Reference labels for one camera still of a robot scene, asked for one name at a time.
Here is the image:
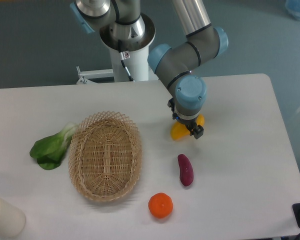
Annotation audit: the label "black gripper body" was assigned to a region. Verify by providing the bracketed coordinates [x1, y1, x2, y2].
[172, 112, 199, 130]

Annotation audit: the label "yellow mango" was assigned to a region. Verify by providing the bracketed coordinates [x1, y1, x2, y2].
[170, 114, 205, 141]

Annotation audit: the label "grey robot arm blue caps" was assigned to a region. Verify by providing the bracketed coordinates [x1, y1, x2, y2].
[70, 0, 229, 138]

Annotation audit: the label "purple sweet potato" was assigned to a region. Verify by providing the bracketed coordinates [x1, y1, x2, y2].
[177, 154, 194, 187]

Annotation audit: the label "woven wicker basket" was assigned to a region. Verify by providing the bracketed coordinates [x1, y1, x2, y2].
[68, 111, 143, 202]

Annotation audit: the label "orange tangerine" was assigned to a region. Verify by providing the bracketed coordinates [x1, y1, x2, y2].
[148, 192, 174, 219]

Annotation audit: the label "green bok choy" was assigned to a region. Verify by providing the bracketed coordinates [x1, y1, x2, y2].
[29, 122, 79, 171]

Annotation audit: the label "blue plastic bag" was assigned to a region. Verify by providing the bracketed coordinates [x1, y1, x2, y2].
[285, 0, 300, 21]

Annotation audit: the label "cream cylindrical bottle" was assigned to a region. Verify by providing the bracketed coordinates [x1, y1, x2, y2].
[0, 198, 26, 238]

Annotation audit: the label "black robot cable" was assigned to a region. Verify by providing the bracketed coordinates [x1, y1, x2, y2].
[117, 39, 135, 82]

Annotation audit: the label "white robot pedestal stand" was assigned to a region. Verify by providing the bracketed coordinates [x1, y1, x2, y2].
[76, 13, 156, 84]

